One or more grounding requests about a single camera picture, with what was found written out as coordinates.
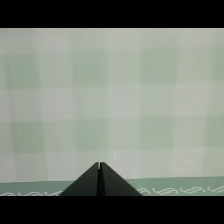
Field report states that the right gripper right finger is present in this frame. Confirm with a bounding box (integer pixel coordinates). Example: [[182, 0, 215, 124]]
[[99, 161, 143, 197]]

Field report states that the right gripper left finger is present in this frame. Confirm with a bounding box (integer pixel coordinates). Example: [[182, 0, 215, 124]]
[[59, 161, 101, 197]]

